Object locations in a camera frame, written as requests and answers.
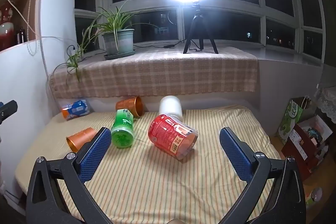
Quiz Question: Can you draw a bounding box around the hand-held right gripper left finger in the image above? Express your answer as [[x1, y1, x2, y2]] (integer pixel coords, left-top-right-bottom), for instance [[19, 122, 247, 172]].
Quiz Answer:
[[26, 127, 114, 224]]

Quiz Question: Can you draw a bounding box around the white cable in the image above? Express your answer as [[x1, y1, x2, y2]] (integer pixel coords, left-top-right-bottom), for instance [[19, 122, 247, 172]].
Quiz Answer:
[[2, 0, 79, 53]]

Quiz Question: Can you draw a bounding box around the cardboard box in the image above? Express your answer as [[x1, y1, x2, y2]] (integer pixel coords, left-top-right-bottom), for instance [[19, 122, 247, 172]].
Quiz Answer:
[[298, 115, 334, 153]]

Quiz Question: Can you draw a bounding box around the red label clear cup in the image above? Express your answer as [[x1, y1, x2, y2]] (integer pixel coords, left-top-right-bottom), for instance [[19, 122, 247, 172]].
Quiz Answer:
[[148, 114, 198, 161]]

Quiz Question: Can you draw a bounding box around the grey-green plant pot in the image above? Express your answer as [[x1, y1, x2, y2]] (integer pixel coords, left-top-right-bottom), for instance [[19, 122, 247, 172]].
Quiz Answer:
[[102, 28, 135, 56]]

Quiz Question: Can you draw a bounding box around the dark bottle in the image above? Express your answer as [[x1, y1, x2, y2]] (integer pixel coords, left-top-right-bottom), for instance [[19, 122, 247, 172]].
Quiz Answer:
[[17, 27, 26, 44]]

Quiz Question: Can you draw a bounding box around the checked cloth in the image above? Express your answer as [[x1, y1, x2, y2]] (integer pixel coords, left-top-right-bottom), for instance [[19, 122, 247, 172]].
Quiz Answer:
[[49, 46, 260, 100]]

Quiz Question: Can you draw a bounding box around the black tripod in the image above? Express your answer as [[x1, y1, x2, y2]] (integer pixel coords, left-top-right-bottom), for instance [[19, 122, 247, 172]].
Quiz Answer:
[[183, 1, 219, 55]]

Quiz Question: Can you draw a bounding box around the blue and orange packet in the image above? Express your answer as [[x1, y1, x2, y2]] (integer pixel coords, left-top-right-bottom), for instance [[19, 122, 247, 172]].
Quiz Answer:
[[61, 99, 91, 121]]

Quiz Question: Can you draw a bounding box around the green paper bag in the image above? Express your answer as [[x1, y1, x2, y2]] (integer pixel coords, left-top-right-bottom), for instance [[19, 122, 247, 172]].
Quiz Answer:
[[277, 97, 312, 146]]

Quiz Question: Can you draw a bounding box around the white lace cloth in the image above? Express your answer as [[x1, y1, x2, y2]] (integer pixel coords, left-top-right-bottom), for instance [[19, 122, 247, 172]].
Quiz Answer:
[[316, 86, 336, 123]]

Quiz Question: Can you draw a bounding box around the black cable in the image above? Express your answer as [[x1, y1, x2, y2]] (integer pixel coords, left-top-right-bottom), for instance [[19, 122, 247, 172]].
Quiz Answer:
[[133, 40, 200, 53]]

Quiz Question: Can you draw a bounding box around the red box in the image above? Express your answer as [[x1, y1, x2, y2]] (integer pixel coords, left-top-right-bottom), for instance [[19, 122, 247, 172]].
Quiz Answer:
[[281, 123, 329, 180]]

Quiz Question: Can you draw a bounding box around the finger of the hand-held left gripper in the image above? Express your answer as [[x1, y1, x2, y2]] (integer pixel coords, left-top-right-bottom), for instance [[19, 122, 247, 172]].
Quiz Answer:
[[0, 100, 18, 125]]

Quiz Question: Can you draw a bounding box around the red vase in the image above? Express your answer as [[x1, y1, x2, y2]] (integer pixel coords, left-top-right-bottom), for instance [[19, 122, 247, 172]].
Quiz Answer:
[[0, 2, 15, 50]]

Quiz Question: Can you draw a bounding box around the striped sheet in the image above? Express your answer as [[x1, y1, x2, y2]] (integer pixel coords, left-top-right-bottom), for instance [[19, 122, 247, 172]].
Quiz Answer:
[[14, 105, 283, 224]]

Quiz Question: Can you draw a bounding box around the white cup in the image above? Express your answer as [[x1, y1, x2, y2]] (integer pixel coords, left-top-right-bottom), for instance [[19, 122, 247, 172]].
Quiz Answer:
[[159, 95, 183, 122]]

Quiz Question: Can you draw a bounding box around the orange cup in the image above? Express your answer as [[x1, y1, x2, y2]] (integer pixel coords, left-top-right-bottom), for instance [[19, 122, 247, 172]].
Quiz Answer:
[[116, 96, 144, 119], [66, 127, 95, 153]]

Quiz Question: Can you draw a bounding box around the green label clear cup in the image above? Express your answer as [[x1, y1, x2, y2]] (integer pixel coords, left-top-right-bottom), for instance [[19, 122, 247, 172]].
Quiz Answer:
[[110, 109, 135, 149]]

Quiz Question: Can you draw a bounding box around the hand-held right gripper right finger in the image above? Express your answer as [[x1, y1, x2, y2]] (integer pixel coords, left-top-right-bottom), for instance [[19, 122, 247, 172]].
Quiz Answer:
[[219, 127, 306, 224]]

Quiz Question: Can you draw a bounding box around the spider plant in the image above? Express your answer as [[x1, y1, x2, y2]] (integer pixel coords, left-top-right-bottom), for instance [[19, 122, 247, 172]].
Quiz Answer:
[[52, 0, 164, 83]]

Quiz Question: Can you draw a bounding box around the dark plant saucer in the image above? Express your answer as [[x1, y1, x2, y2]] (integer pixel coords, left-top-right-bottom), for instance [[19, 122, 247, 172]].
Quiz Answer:
[[103, 49, 137, 60]]

